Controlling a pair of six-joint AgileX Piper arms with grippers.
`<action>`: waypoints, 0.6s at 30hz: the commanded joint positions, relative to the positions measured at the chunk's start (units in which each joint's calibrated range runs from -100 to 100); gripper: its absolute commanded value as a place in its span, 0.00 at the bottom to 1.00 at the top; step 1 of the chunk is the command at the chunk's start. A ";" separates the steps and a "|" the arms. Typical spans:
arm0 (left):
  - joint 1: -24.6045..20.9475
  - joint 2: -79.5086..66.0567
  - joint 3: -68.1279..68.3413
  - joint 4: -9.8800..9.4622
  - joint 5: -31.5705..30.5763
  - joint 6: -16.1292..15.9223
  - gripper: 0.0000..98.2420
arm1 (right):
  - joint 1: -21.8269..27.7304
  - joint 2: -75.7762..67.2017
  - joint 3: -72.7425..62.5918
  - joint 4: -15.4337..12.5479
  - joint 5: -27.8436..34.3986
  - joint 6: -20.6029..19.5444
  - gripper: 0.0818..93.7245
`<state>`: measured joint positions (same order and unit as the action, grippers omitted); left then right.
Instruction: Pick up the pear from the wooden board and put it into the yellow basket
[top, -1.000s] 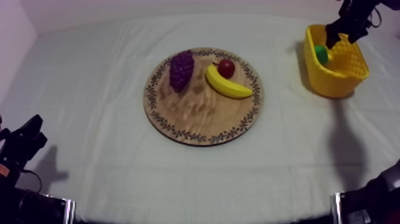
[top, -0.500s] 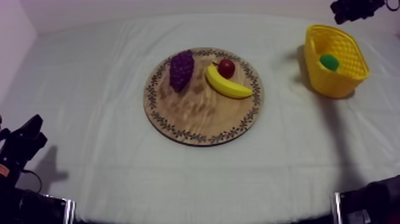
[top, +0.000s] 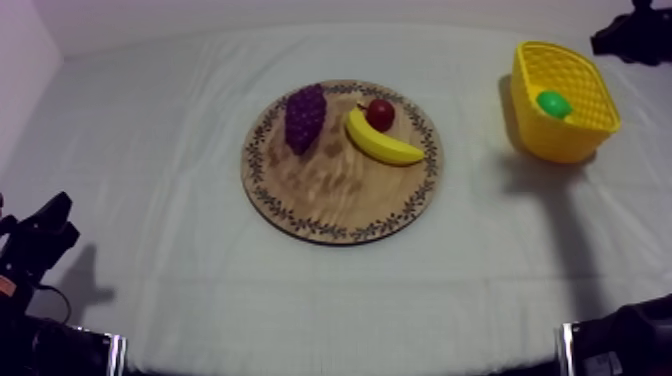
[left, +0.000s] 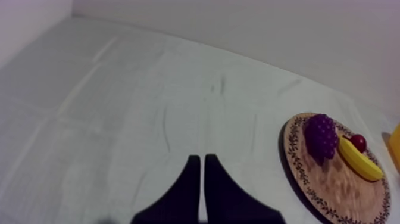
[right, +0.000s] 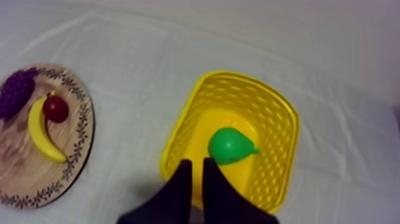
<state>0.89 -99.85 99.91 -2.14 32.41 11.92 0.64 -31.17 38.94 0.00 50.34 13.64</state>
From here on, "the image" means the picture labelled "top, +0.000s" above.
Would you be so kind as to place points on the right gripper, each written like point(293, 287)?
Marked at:
point(638, 36)

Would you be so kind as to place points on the small red fruit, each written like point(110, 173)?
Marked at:
point(381, 114)

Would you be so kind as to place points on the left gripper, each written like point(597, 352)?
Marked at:
point(36, 244)

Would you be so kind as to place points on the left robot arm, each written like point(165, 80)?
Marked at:
point(36, 349)

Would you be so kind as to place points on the purple toy grapes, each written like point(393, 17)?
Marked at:
point(303, 118)

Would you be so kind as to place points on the round wooden board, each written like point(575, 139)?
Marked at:
point(336, 199)

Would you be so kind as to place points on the yellow toy banana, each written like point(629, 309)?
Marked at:
point(380, 144)

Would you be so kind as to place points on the yellow plastic basket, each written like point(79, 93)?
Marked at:
point(551, 134)

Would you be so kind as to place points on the green toy pear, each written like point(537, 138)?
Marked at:
point(554, 104)

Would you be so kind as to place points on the silver metal bar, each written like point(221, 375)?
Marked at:
point(116, 356)
point(565, 349)

